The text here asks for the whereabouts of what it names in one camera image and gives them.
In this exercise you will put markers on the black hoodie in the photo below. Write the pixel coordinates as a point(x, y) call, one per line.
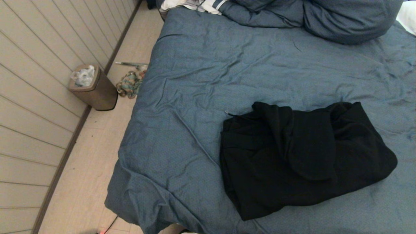
point(292, 162)

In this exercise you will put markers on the blue bed cover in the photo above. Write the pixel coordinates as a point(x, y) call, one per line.
point(227, 65)

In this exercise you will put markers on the multicoloured cloth bundle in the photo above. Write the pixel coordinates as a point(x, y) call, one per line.
point(130, 85)

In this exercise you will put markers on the thin grey rod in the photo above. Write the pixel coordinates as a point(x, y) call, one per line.
point(130, 63)

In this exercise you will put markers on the brown trash bin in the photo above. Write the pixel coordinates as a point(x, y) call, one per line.
point(100, 94)

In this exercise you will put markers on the white striped garment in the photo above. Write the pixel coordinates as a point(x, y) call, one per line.
point(208, 6)

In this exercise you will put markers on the small dark object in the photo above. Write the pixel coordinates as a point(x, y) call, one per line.
point(151, 4)

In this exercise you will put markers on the clear plastic bin bag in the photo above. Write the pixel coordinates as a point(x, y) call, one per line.
point(84, 77)

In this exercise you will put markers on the bunched blue duvet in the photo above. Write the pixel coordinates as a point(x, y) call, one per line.
point(341, 19)

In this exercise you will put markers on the white pillow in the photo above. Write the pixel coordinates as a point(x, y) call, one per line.
point(409, 16)

